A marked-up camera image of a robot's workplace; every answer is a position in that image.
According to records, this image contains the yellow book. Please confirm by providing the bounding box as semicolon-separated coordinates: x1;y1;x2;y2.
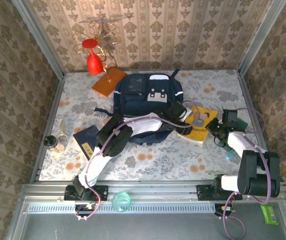
177;104;219;148

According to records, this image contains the navy blue backpack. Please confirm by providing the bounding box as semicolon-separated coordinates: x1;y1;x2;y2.
93;68;186;146

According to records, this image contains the navy blue book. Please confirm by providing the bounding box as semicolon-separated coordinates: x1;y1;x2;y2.
72;124;101;161

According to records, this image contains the orange wooden stand base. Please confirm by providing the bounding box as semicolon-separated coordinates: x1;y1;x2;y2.
91;66;128;99

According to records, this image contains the red wine glass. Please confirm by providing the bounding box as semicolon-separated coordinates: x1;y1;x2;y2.
81;37;105;76

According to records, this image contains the green snack packet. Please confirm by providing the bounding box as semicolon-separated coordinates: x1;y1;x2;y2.
260;204;280;226

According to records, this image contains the teal glass cup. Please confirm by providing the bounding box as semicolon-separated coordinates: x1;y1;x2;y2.
111;191;132;213

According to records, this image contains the glass jar black lid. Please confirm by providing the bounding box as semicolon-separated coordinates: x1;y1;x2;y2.
43;134;66;154

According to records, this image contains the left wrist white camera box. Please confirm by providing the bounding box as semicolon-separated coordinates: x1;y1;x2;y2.
182;106;194;121

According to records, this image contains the right aluminium side rail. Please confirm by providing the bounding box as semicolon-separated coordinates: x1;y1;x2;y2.
235;71;276;173

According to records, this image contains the aluminium side rail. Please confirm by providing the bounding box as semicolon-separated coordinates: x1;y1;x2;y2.
29;73;66;183
235;71;276;173

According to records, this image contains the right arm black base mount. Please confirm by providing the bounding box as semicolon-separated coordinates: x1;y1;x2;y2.
196;184;243;202

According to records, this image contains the gold wire glass stand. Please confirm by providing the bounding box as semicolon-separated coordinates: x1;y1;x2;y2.
72;20;122;84

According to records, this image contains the aluminium mounting rail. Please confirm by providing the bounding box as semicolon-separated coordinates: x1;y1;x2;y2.
20;183;286;201

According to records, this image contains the right aluminium corner post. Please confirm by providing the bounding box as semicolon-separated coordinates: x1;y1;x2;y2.
237;0;286;76

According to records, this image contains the aluminium corner post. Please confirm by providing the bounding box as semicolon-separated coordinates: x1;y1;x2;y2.
11;0;66;79
237;0;286;76

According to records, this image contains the grey slotted cable duct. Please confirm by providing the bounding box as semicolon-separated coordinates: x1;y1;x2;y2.
24;202;217;215

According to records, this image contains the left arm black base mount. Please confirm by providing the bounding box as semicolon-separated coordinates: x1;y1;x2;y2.
63;184;109;202

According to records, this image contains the left aluminium side rail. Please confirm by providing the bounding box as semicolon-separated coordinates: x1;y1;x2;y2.
29;73;66;183

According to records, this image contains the left aluminium corner post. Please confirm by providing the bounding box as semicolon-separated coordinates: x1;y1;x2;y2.
11;0;66;79

